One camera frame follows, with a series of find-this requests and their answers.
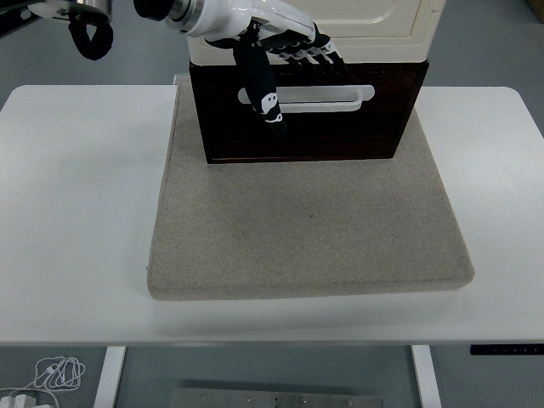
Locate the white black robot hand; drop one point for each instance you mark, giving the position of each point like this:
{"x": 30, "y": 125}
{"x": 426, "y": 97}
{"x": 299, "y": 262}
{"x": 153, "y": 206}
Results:
{"x": 238, "y": 17}

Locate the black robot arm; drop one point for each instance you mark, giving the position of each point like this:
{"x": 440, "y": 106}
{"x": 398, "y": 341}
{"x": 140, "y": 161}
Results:
{"x": 149, "y": 6}

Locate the dark brown wooden drawer housing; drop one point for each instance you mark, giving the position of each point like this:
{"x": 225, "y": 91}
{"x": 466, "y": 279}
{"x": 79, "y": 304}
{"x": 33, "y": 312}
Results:
{"x": 197, "y": 110}

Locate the cream plastic cabinet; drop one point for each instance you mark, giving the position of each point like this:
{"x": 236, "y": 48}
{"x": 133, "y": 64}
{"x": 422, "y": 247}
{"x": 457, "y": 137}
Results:
{"x": 382, "y": 47}

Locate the grey fabric mat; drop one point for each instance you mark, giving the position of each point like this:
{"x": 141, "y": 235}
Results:
{"x": 306, "y": 238}

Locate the cardboard box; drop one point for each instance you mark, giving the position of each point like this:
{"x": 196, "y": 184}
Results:
{"x": 537, "y": 8}

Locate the white table leg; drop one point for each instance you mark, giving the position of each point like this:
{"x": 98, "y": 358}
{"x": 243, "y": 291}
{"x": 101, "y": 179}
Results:
{"x": 427, "y": 378}
{"x": 108, "y": 378}

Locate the grey metal plate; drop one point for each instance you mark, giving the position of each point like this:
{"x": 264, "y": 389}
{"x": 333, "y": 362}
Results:
{"x": 276, "y": 399}

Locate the black table control panel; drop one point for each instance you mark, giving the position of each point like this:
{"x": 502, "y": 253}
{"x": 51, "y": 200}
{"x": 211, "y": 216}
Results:
{"x": 506, "y": 350}

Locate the white power adapter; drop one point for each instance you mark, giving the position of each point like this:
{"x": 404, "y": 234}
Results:
{"x": 19, "y": 401}

